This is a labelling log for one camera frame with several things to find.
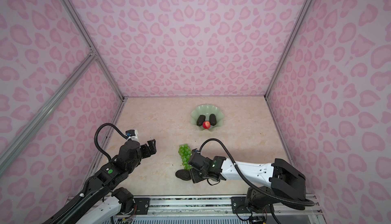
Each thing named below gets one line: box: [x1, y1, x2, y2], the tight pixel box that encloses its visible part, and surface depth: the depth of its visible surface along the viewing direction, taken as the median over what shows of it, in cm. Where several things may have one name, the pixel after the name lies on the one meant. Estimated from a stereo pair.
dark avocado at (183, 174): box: [175, 169, 192, 181], surface depth 80 cm
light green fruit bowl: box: [190, 104, 225, 132], surface depth 108 cm
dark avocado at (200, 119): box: [196, 114, 206, 127], surface depth 105 cm
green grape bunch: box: [178, 143, 192, 171], surface depth 88 cm
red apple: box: [202, 120, 212, 130], surface depth 102 cm
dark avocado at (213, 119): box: [209, 113, 217, 126], surface depth 107 cm
